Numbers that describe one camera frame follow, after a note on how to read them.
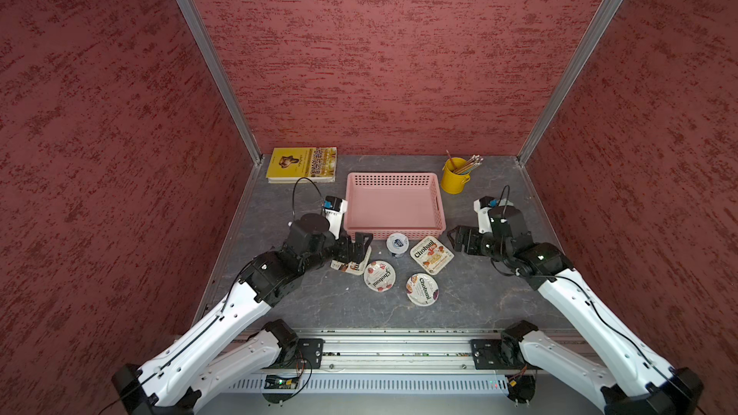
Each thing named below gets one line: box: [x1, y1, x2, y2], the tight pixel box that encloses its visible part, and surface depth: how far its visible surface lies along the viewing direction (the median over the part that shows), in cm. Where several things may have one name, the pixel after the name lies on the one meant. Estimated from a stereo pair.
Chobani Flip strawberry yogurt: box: [410, 235, 455, 276], surface depth 90 cm
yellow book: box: [266, 146, 338, 184], surface depth 116 cm
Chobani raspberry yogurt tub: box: [363, 259, 397, 293], surface depth 85 cm
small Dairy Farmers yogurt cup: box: [385, 232, 410, 259], surface depth 91 cm
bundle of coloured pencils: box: [453, 153, 485, 175], surface depth 100 cm
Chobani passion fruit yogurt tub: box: [405, 272, 440, 307], surface depth 82 cm
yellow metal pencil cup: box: [441, 157, 471, 196], surface depth 108 cm
